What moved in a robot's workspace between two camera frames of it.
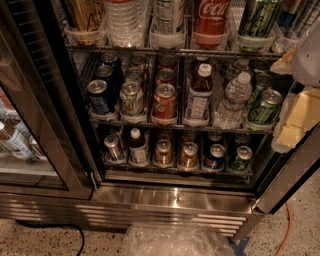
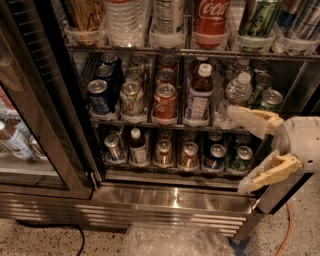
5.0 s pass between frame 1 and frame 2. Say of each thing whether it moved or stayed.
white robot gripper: moved
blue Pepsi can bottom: stayed
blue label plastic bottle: stayed
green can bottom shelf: stayed
